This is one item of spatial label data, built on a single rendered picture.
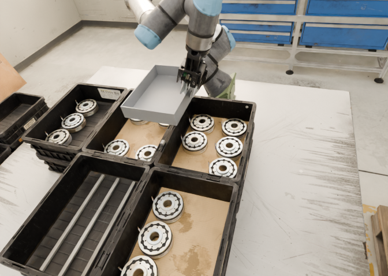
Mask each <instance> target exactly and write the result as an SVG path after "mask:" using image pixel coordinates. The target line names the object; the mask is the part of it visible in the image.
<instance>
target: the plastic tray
mask: <svg viewBox="0 0 388 276"><path fill-rule="evenodd" d="M179 67H180V66H173V65H158V64H155V65H154V66H153V67H152V68H151V69H150V71H149V72H148V73H147V74H146V75H145V77H144V78H143V79H142V81H141V82H140V83H139V84H138V85H137V87H136V88H135V89H134V90H133V91H132V93H131V94H130V95H129V96H128V97H127V99H126V100H125V101H124V103H123V104H122V105H121V106H120V107H121V110H122V112H123V114H124V117H125V118H132V119H136V120H143V121H150V122H157V123H161V124H168V125H175V126H177V125H178V123H179V121H180V119H181V117H182V115H183V114H184V112H185V110H186V108H187V107H188V105H189V103H190V101H191V99H192V97H191V98H190V97H189V95H190V93H191V90H192V87H190V84H189V87H188V90H187V91H186V93H185V94H184V93H183V92H182V93H181V94H180V89H181V80H180V79H181V78H180V79H179V81H178V82H177V75H178V69H179Z"/></svg>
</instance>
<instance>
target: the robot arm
mask: <svg viewBox="0 0 388 276"><path fill-rule="evenodd" d="M124 1H125V4H126V7H127V8H128V10H129V11H130V12H132V13H133V14H134V16H135V18H136V20H137V22H138V23H139V25H138V26H137V28H136V29H135V31H134V34H135V37H137V39H138V40H139V41H140V42H141V43H142V44H143V45H144V46H145V47H146V48H148V49H150V50H153V49H154V48H155V47H156V46H157V45H158V44H161V43H162V40H163V39H164V38H165V37H166V36H167V35H168V34H169V33H170V32H171V31H172V30H173V29H174V28H175V27H176V26H177V25H178V24H179V23H180V21H181V20H182V19H183V18H185V19H186V21H187V22H189V23H188V29H187V33H186V40H185V42H186V45H185V48H186V50H187V56H186V58H184V60H183V62H182V63H181V65H180V67H179V69H178V75H177V82H178V81H179V79H180V78H181V79H180V80H181V89H180V94H181V93H182V92H183V93H184V94H185V93H186V91H187V90H188V87H189V84H190V87H192V90H191V93H190V95H189V97H190V98H191V97H194V95H195V94H196V93H197V92H198V91H199V89H200V87H201V86H203V87H204V89H205V90H206V93H207V95H208V96H209V97H213V98H215V97H217V96H218V95H220V94H221V93H222V92H223V91H224V90H225V89H227V87H228V86H229V84H230V83H231V81H232V78H231V76H230V75H229V74H227V73H225V72H223V71H221V70H220V69H219V68H218V67H217V66H216V65H217V64H218V63H219V62H220V61H221V60H222V59H224V58H225V57H226V56H227V55H228V54H229V53H230V52H231V51H232V50H233V49H234V48H235V46H236V41H235V39H234V37H233V35H232V34H231V33H230V32H229V30H228V29H227V28H226V27H225V26H224V25H223V26H221V25H219V24H217V22H218V19H219V14H220V12H221V10H222V1H223V0H161V1H160V2H159V3H158V4H157V6H156V7H155V6H154V4H153V3H152V0H124Z"/></svg>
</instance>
